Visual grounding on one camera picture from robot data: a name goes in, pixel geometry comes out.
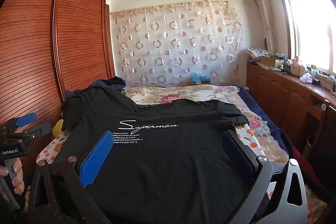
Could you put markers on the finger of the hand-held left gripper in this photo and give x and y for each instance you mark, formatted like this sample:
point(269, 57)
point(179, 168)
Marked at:
point(42, 129)
point(25, 120)

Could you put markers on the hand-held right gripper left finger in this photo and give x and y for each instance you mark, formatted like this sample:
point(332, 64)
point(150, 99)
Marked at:
point(97, 158)

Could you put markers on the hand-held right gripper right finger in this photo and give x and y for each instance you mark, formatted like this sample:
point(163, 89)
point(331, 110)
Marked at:
point(236, 153)

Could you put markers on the black t-shirt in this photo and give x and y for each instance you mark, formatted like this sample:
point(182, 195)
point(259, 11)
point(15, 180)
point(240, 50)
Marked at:
point(157, 161)

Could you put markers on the person's left hand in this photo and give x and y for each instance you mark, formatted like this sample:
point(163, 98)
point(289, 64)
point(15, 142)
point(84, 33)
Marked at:
point(19, 176)

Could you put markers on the yellow plush toy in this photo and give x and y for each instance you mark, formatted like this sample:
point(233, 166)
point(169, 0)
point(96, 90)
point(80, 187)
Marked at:
point(57, 128)

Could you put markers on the orange-print bed sheet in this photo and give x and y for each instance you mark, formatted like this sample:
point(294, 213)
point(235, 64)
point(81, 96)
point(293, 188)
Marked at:
point(249, 140)

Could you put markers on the navy blanket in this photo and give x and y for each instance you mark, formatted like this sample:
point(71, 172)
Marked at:
point(273, 124)

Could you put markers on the dark red cloth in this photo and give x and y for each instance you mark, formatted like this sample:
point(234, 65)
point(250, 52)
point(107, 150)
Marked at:
point(304, 163)

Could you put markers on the low wooden cabinet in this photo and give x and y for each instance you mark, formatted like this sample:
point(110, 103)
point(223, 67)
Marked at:
point(278, 98)

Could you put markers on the dark trash bin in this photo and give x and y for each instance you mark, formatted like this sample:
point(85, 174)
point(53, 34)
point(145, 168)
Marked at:
point(312, 146)

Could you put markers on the navy fleece garment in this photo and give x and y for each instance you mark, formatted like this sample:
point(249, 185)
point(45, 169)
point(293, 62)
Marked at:
point(113, 82)

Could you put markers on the teal item on box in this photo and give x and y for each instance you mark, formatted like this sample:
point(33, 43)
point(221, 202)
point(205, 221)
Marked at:
point(200, 79)

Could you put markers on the black chair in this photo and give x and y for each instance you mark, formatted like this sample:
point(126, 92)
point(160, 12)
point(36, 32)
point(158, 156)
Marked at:
point(321, 129)

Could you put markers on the floral cloth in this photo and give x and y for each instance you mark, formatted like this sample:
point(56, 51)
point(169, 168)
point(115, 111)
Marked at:
point(316, 203)

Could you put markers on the open cardboard box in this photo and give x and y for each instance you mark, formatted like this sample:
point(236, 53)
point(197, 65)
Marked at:
point(269, 61)

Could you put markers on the pale plastic bag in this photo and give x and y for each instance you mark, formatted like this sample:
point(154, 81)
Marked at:
point(306, 79)

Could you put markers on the folded patterned cloth stack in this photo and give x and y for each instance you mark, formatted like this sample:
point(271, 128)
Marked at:
point(257, 53)

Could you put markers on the pink bottle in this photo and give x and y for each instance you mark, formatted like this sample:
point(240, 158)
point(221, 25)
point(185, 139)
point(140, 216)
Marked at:
point(297, 66)

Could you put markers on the small black box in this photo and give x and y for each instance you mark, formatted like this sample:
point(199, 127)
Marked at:
point(316, 82)

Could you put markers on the green-capped bottle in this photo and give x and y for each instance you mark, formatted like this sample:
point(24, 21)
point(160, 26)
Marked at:
point(314, 70)

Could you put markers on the sheer circle-patterned curtain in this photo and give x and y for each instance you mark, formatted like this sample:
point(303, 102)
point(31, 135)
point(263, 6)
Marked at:
point(170, 43)

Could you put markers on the wooden-framed window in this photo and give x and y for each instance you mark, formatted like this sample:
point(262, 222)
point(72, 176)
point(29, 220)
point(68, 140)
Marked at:
point(309, 24)

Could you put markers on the white window curtain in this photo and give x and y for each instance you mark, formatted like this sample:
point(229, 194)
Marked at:
point(262, 3)

